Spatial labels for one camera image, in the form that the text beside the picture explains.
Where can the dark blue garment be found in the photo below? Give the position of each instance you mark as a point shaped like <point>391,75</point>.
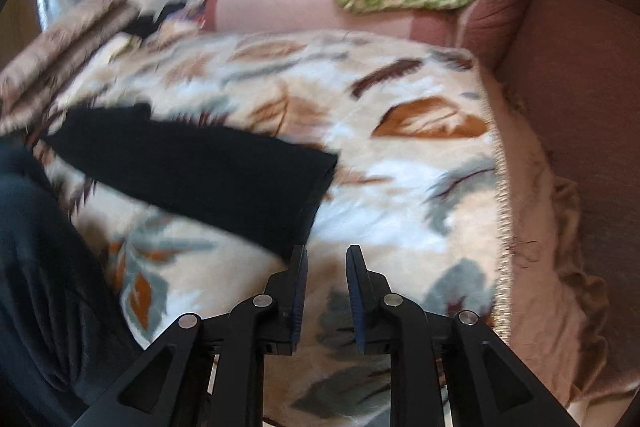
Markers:
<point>40,282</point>

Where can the brown striped folded blanket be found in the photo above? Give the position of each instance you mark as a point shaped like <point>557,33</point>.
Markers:
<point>65,37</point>

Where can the black pants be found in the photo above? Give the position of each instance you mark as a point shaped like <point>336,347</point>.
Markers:
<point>200,172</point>

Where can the leaf print blanket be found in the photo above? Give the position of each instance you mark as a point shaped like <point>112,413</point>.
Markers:
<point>390,187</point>

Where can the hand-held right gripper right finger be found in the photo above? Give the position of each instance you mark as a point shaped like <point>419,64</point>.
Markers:
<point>356,302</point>

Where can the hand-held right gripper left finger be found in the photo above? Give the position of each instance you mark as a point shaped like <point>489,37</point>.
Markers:
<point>300,302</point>

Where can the white yellow cloth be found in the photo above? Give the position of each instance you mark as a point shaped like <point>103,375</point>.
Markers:
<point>122,46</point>

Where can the black cloth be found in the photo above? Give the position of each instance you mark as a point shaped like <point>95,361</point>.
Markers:
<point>145,27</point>

